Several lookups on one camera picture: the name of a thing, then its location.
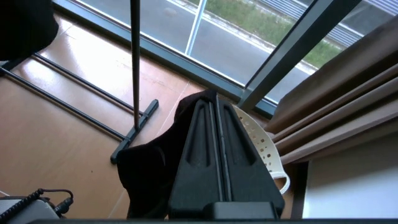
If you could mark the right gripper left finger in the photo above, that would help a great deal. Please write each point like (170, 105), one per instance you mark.
(192, 183)

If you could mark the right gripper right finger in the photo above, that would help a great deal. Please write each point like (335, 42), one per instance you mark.
(252, 183)

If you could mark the black garment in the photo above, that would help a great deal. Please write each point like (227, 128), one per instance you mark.
(146, 174)

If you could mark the black shorts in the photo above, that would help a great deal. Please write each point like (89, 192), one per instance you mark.
(25, 28)

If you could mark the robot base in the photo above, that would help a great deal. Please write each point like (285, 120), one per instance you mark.
(28, 211)

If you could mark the white laundry basket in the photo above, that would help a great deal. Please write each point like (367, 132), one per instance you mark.
(264, 146)

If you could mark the black clothes rack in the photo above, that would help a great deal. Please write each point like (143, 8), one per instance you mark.
(135, 62)

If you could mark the brown curtain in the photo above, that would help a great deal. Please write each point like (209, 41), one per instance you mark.
(342, 77)

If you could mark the window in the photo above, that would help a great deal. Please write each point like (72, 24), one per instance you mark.
(217, 46)

